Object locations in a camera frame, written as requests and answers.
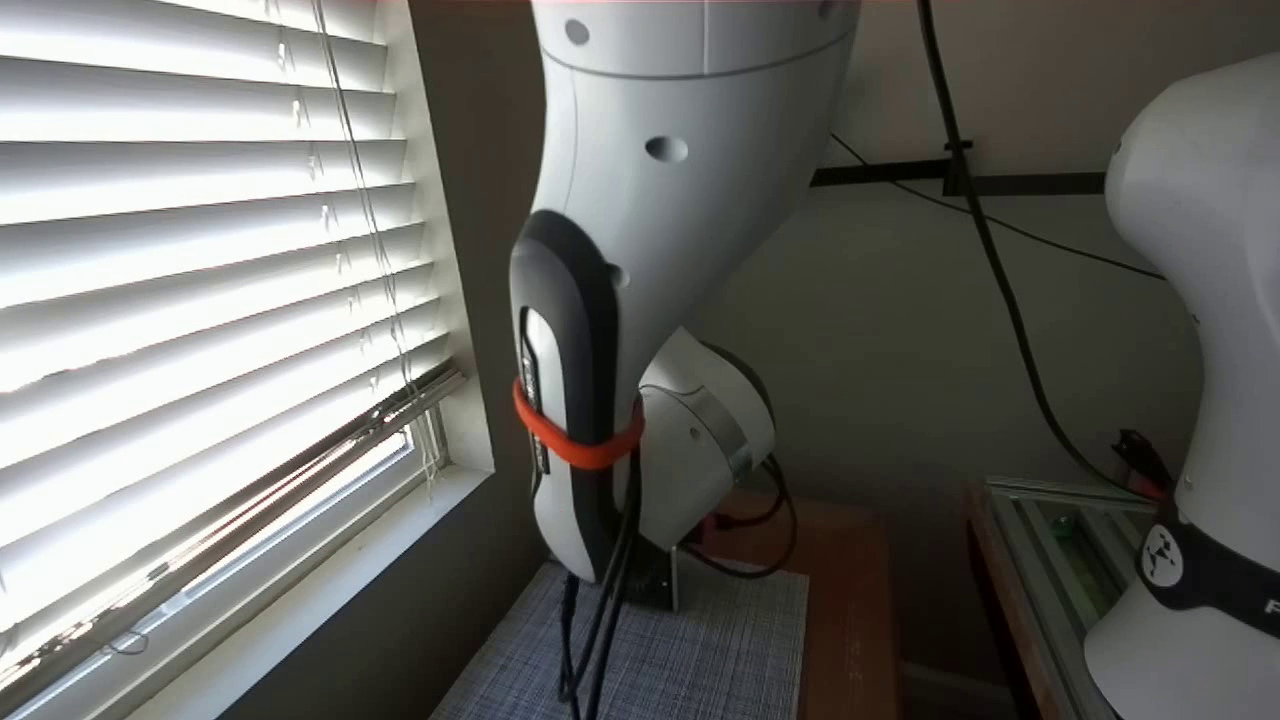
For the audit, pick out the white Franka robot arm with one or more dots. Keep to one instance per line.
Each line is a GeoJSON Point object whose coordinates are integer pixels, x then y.
{"type": "Point", "coordinates": [695, 202]}

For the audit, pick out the grey woven placemat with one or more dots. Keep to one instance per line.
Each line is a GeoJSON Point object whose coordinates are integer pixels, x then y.
{"type": "Point", "coordinates": [720, 662]}

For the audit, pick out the white window blinds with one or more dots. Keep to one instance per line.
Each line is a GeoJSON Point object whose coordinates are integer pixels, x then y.
{"type": "Point", "coordinates": [202, 267]}

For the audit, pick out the glass-topped side table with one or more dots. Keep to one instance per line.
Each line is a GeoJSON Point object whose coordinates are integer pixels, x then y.
{"type": "Point", "coordinates": [1055, 562]}

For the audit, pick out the white window frame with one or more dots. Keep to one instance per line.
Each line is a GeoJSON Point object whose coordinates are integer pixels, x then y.
{"type": "Point", "coordinates": [460, 426]}

